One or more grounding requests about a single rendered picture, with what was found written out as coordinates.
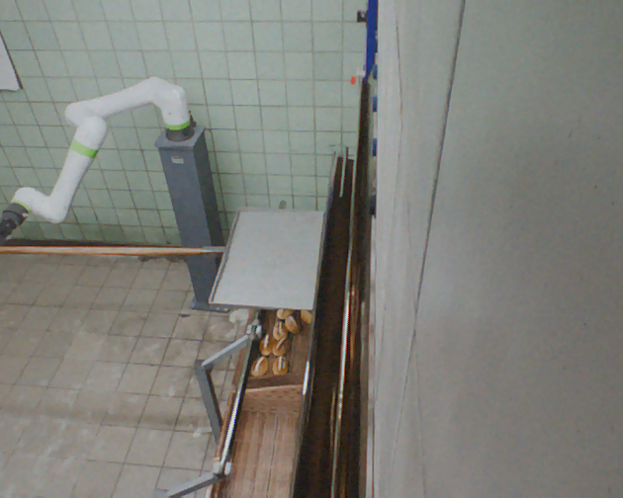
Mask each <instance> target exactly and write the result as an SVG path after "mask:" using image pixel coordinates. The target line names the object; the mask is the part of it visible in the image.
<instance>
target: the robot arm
mask: <svg viewBox="0 0 623 498"><path fill-rule="evenodd" d="M149 105H155V106H156V107H159V108H161V110H162V115H163V119H164V122H165V124H166V132H165V136H166V139H167V140H169V141H172V142H182V141H186V140H189V139H191V138H192V137H193V135H194V134H195V131H194V129H193V127H195V126H196V125H197V123H196V122H194V121H193V118H192V115H191V114H190V113H191V111H190V110H189V108H188V103H187V98H186V92H185V90H184V88H182V87H181V86H177V85H174V84H170V83H168V82H167V81H165V80H163V79H161V78H158V77H151V78H149V79H147V80H145V81H143V82H141V83H139V84H135V85H133V86H131V87H129V88H127V89H124V90H122V91H119V92H115V93H112V94H108V96H105V97H101V98H98V99H92V100H88V101H83V102H77V103H72V104H70V105H68V106H67V107H66V109H65V112H64V118H65V120H66V122H67V123H68V125H70V126H71V127H74V128H75V129H77V131H76V133H75V135H74V139H73V142H71V144H70V146H69V148H68V152H67V155H66V158H65V162H64V165H63V168H62V171H61V173H60V176H59V178H58V180H57V183H56V185H55V188H54V189H53V191H52V194H51V196H50V197H48V196H46V195H44V194H42V193H40V192H38V191H37V190H35V189H33V188H22V189H20V190H18V191H17V192H16V194H15V196H14V198H13V200H12V201H11V202H10V203H9V205H8V206H7V207H5V209H4V210H3V211H2V216H1V217H0V246H7V245H8V244H9V243H10V242H11V241H13V238H11V234H12V232H13V231H14V230H15V229H16V228H17V227H18V225H21V224H22V223H23V222H24V220H25V219H26V218H27V216H29V215H30V214H31V213H32V214H35V215H37V216H39V217H41V218H43V219H45V220H47V221H50V222H53V223H60V222H63V221H64V220H65V219H66V218H67V215H68V212H69V209H70V206H72V202H73V200H74V197H75V195H76V193H77V190H78V188H79V186H80V184H81V182H82V179H83V177H84V176H85V174H86V172H87V171H88V169H89V167H90V166H91V164H92V163H94V161H95V160H96V156H97V154H98V152H99V150H100V148H101V146H102V144H103V142H104V140H105V138H106V135H107V133H108V126H107V124H106V122H105V120H106V119H108V118H111V117H113V116H114V115H117V114H120V113H123V112H126V111H129V110H132V109H136V108H141V107H145V106H149ZM7 236H8V237H7ZM4 238H6V239H4Z"/></svg>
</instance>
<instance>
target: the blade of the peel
mask: <svg viewBox="0 0 623 498"><path fill-rule="evenodd" d="M322 220H323V211H311V210H291V209H272V208H254V207H239V208H238V210H237V213H236V216H235V219H234V222H233V227H232V230H231V233H230V236H229V239H228V241H227V246H226V249H225V252H224V255H223V258H222V262H221V264H220V268H219V271H218V274H217V277H216V281H215V284H214V287H213V291H212V294H211V297H210V301H209V305H210V307H217V308H271V309H313V300H314V291H315V282H316V273H317V264H318V255H319V247H320V237H321V229H322Z"/></svg>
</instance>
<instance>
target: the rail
mask: <svg viewBox="0 0 623 498"><path fill-rule="evenodd" d="M338 153H339V152H338V151H334V152H333V160H332V168H331V176H329V185H328V192H327V200H326V209H325V217H324V226H323V233H322V241H321V250H320V258H319V266H318V275H317V283H316V292H315V300H314V308H313V317H312V325H311V340H310V341H309V348H308V357H307V365H306V373H305V382H304V390H303V397H302V406H301V414H300V422H299V431H298V438H297V446H296V455H295V463H294V471H293V480H292V488H291V496H290V498H300V496H301V487H302V478H303V468H304V459H305V450H306V440H307V431H308V421H309V413H311V404H312V386H313V376H314V367H315V358H316V348H317V339H318V329H319V320H320V311H321V302H322V293H323V283H324V274H325V264H326V255H327V246H328V236H329V227H330V219H331V218H332V210H333V200H334V191H335V182H336V172H337V163H338Z"/></svg>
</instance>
